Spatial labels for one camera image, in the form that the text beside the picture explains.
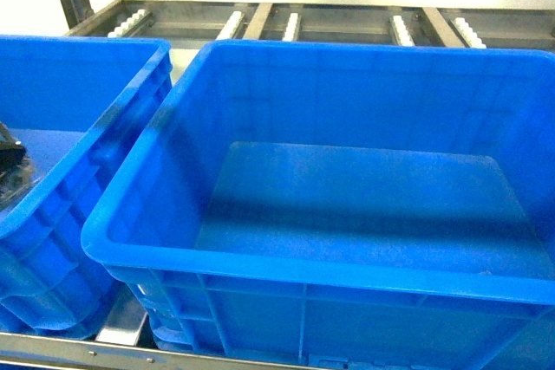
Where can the blue crate left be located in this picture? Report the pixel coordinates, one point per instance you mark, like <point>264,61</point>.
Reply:
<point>77,105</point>

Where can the steel shelving rack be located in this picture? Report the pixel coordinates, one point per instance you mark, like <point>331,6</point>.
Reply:
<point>125,339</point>

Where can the blue plastic storage crate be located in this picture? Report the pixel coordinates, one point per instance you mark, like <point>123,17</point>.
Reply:
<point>343,205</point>

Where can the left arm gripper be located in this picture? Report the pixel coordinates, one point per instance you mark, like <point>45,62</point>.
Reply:
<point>11,170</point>

